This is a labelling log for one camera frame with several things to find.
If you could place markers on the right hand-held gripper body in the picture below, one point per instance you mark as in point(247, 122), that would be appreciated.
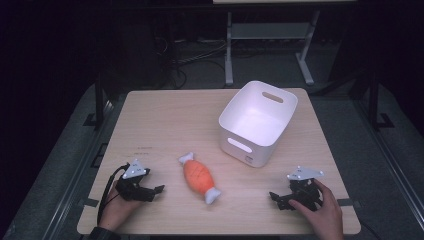
point(304, 173)

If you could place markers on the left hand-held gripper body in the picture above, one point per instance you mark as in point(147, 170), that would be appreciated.
point(134, 170)

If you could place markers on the person's left hand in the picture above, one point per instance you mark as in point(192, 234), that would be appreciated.
point(116, 210)

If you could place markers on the person's right hand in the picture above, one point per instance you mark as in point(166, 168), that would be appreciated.
point(326, 216)

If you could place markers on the orange plush fish toy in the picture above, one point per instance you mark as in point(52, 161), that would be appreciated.
point(199, 178)

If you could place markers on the grey tape strip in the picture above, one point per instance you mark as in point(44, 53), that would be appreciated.
point(345, 202)
point(90, 202)

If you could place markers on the white plastic bin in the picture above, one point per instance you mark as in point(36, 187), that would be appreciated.
point(256, 124)

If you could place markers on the white metal stand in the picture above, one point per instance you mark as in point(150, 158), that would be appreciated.
point(270, 43)

